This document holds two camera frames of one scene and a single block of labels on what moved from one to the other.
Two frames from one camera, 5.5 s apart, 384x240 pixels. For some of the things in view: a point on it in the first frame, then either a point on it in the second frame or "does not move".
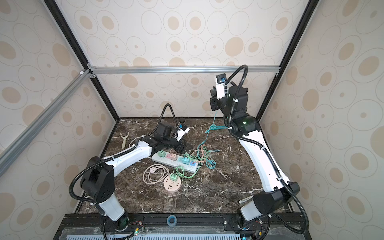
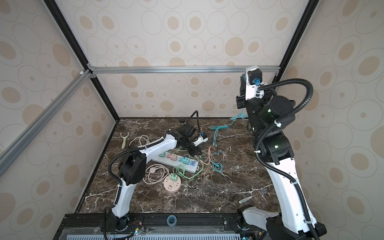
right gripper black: (214, 100) -> (241, 101)
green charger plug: (173, 177) does not move
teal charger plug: (186, 160) does not move
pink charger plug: (173, 156) does not move
